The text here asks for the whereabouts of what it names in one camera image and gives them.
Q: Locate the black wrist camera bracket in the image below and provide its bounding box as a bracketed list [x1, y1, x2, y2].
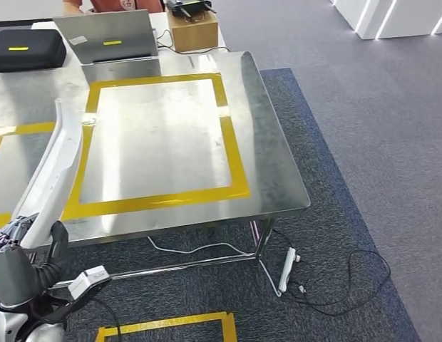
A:
[25, 278, 113, 326]

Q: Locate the black desk cable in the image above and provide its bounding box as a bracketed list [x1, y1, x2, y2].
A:
[156, 28, 222, 56]

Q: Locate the black device with antennas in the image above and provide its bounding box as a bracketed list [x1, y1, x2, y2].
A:
[166, 0, 217, 19]

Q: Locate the grey laptop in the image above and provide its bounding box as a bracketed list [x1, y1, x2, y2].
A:
[53, 9, 159, 65]

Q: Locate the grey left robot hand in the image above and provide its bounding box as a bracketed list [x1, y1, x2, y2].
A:
[0, 213, 70, 309]

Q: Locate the white power strip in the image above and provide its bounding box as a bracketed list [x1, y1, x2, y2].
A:
[278, 247, 301, 294]

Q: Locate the dark blue floor mat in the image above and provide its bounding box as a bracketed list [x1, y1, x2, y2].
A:
[0, 68, 421, 342]

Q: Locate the stainless steel workbench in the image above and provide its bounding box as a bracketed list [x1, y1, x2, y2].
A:
[0, 51, 312, 289]

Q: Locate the brown cardboard box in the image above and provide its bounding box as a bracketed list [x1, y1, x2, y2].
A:
[167, 10, 219, 53]

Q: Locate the white power strip cable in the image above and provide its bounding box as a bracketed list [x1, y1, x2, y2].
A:
[148, 236, 283, 299]

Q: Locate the white lit partition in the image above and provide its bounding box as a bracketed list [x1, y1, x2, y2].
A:
[331, 0, 442, 41]

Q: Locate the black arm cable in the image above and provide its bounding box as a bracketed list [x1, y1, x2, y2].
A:
[89, 296, 123, 342]

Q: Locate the black zip case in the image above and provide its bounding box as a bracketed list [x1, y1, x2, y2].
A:
[0, 28, 67, 73]

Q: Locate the yellow floor tape square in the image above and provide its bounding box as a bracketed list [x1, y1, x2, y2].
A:
[95, 311, 238, 342]

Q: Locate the white desk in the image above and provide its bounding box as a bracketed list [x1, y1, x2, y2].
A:
[0, 11, 227, 81]

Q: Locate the person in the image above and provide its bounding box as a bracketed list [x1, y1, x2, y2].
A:
[63, 0, 164, 14]

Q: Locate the white curved plastic part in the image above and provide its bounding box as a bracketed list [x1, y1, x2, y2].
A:
[11, 98, 83, 250]

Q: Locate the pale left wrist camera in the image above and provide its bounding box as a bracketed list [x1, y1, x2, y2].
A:
[68, 265, 112, 301]

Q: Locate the black floor cable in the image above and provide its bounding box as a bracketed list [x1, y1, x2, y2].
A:
[272, 229, 392, 318]

